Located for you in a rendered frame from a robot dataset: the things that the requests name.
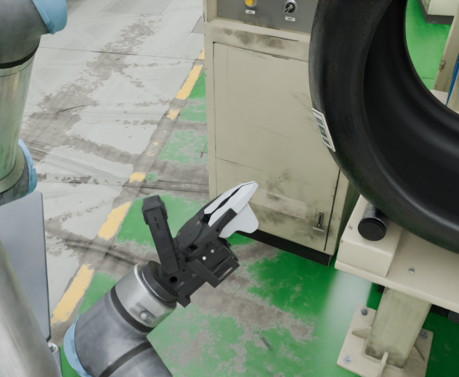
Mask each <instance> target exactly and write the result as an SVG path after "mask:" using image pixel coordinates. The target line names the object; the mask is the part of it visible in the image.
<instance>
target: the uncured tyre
mask: <svg viewBox="0 0 459 377"><path fill-rule="evenodd" d="M407 2H408V0H318V3H317V6H316V9H315V16H314V19H313V24H312V31H311V36H310V42H309V58H308V74H309V91H310V96H311V100H312V107H313V108H314V109H315V110H317V111H319V112H321V113H322V114H323V115H324V119H325V121H326V124H327V128H328V130H329V133H330V137H331V139H332V142H333V146H334V148H335V151H334V152H333V151H332V150H331V149H330V148H329V147H327V148H328V150H329V152H330V154H331V156H332V157H333V159H334V161H335V163H336V164H337V165H338V167H339V169H340V170H341V172H342V173H343V174H344V175H345V177H346V178H347V179H348V181H349V182H350V183H351V184H352V186H353V187H355V189H356V190H357V191H358V192H359V193H360V194H361V195H362V196H363V197H364V198H365V199H366V200H367V201H368V202H369V203H370V204H371V205H372V206H373V207H374V208H376V209H377V210H378V211H379V212H381V213H382V214H383V215H385V216H386V217H387V218H388V219H390V220H391V221H393V222H395V223H396V224H397V225H399V226H400V227H402V228H404V229H405V230H407V231H409V232H410V233H412V234H414V235H416V236H418V237H419V238H421V239H424V240H425V241H427V242H430V243H432V244H434V245H436V246H439V247H441V248H444V249H446V250H448V251H451V252H454V253H456V254H459V114H458V113H456V112H455V111H453V110H451V109H450V108H449V107H447V106H446V105H444V104H443V103H442V102H440V101H439V100H438V99H437V98H436V97H435V95H433V94H432V92H430V91H429V89H428V88H427V87H426V86H425V84H424V83H423V81H422V80H421V79H420V77H419V75H418V73H417V71H416V69H415V67H414V65H413V62H412V60H411V57H410V53H409V50H408V47H407V38H406V30H405V20H406V10H407Z"/></svg>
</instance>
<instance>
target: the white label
mask: <svg viewBox="0 0 459 377"><path fill-rule="evenodd" d="M312 112H313V115H314V118H315V121H316V124H317V127H318V130H319V133H320V136H321V139H322V141H323V144H324V145H326V146H327V147H329V148H330V149H331V150H332V151H333V152H334V151H335V148H334V146H333V142H332V139H331V137H330V133H329V130H328V128H327V124H326V121H325V119H324V115H323V114H322V113H321V112H319V111H317V110H315V109H314V108H312Z"/></svg>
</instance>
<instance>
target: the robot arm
mask: <svg viewBox="0 0 459 377"><path fill-rule="evenodd" d="M66 25H67V3H66V0H0V206H2V205H5V204H6V203H10V202H12V201H14V200H18V199H21V198H23V197H24V196H26V195H27V194H30V193H32V192H33V191H34V190H35V189H36V187H37V172H36V169H35V167H34V166H33V159H32V158H31V154H30V153H29V151H28V148H27V147H26V146H25V144H24V142H23V141H22V139H20V138H19V134H20V130H21V126H22V119H23V115H24V110H25V104H26V99H27V95H28V88H29V84H30V80H31V72H32V68H33V64H34V57H35V53H36V52H37V50H38V47H39V45H40V38H41V35H44V34H51V35H53V34H55V32H57V31H62V30H63V29H64V28H65V27H66ZM258 186H259V185H258V184H257V183H256V182H255V181H252V182H248V183H244V184H241V185H239V186H236V187H234V188H231V189H230V190H228V191H226V192H225V193H222V194H220V195H219V196H217V197H216V198H215V199H213V200H211V201H210V202H208V203H207V204H206V205H205V206H204V207H202V208H201V209H200V210H199V211H198V212H197V213H196V214H195V215H194V216H193V217H192V218H190V219H189V220H187V221H186V222H185V224H184V225H183V226H182V227H181V228H180V229H179V231H178V232H177V234H176V236H175V237H174V238H173V237H172V235H171V232H170V228H169V225H168V222H167V219H168V215H167V207H166V206H165V205H164V201H163V200H161V198H160V196H159V195H158V194H157V195H154V196H152V197H147V198H144V203H143V206H142V207H141V211H142V216H143V218H144V220H145V223H146V224H148V225H149V228H150V232H151V235H152V238H153V241H154V244H155V248H156V250H157V253H158V257H159V260H160V263H161V264H159V263H157V262H156V261H153V260H150V261H149V262H148V263H147V264H146V265H144V264H140V263H139V264H136V265H135V266H134V267H133V268H131V269H130V270H129V271H128V272H127V273H126V274H125V275H124V276H123V277H122V278H121V279H119V280H118V282H117V283H116V284H115V285H114V286H113V287H112V288H110V290H109V291H107V293H106V294H104V296H103V297H101V298H100V299H99V300H98V301H97V302H96V303H95V304H94V305H93V306H92V307H90V308H89V309H88V310H87V311H86V312H85V313H83V314H81V315H80V316H79V317H78V318H77V320H76V321H75V322H74V323H73V324H72V325H71V326H70V328H69V329H68V330H67V332H66V333H65V336H64V352H65V355H66V357H67V360H68V362H69V364H70V366H71V367H72V368H73V369H74V370H75V371H76V372H77V373H78V374H79V375H80V376H81V377H173V376H172V374H171V373H170V371H169V369H168V368H167V367H166V365H165V364H164V362H163V360H162V359H161V358H160V356H159V355H158V353H157V352H156V350H155V349H154V348H153V346H152V344H151V343H150V341H149V340H148V339H147V335H148V334H149V333H150V332H151V331H152V330H153V329H154V328H155V327H157V325H158V324H159V323H160V322H161V321H163V320H164V319H165V318H166V317H167V316H168V315H169V314H171V313H172V312H173V311H174V310H175V309H176V306H177V304H176V302H178V303H179V304H181V305H182V306H183V307H187V306H188V305H189V304H190V303H191V298H190V296H191V295H192V294H193V293H194V292H195V291H196V290H198V289H199V288H200V287H201V286H202V285H203V284H204V283H205V282H208V283H209V284H210V285H211V286H213V287H214V288H215V287H217V286H218V285H219V284H220V283H221V282H222V281H224V280H225V279H226V278H227V277H228V276H229V275H230V274H232V273H233V272H234V271H235V270H236V269H237V268H238V267H239V266H240V264H239V263H237V262H238V258H237V256H236V255H235V254H234V253H233V252H232V251H231V250H230V246H231V244H230V243H229V242H228V241H227V237H229V236H230V235H231V234H233V233H234V232H235V231H237V230H241V231H244V232H246V233H252V232H254V231H255V230H256V229H257V227H258V225H259V223H258V221H257V219H256V217H255V215H254V214H253V211H252V209H251V208H250V206H249V204H248V201H249V199H251V197H252V196H253V194H254V192H255V190H256V189H257V187H258ZM208 223H209V224H208ZM231 267H232V269H231V270H230V271H229V272H227V273H226V274H225V275H224V276H223V277H222V278H221V279H220V280H219V279H218V278H219V277H220V276H221V275H223V274H224V273H225V272H226V271H227V270H228V269H230V268H231ZM0 377H62V375H61V372H60V370H59V369H58V365H57V364H56V362H55V359H54V357H53V355H52V353H51V350H50V348H49V346H48V344H47V342H46V339H45V337H44V335H43V332H42V331H41V329H40V326H39V324H38V322H37V319H36V317H35V315H34V312H33V310H32V309H31V305H30V304H29V302H28V299H27V297H26V295H25V293H24V290H23V288H22V286H21V283H20V282H19V279H18V277H17V275H16V272H15V271H14V268H13V266H12V264H11V262H10V259H9V257H8V255H7V252H6V250H5V249H4V246H3V244H2V242H1V239H0Z"/></svg>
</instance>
